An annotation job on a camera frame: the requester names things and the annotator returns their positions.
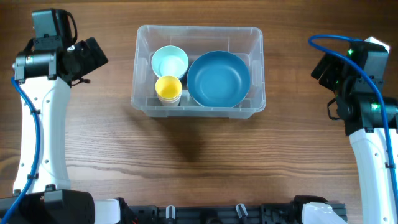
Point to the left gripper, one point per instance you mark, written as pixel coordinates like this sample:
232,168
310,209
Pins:
95,56

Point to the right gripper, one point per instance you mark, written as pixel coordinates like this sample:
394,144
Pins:
326,69

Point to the mint green bowl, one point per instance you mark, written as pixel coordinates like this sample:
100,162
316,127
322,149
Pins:
170,60

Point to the yellow cup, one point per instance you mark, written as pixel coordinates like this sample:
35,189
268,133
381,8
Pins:
168,87

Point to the cream cup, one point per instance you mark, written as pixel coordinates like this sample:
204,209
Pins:
171,103

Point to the pink cup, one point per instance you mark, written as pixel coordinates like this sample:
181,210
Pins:
169,100

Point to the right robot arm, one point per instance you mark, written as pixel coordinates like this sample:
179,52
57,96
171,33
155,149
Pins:
370,119

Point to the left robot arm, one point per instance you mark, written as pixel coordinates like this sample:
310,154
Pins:
44,73

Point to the clear plastic storage bin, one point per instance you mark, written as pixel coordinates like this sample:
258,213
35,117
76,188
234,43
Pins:
245,42

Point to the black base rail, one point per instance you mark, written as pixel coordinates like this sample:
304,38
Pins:
261,214

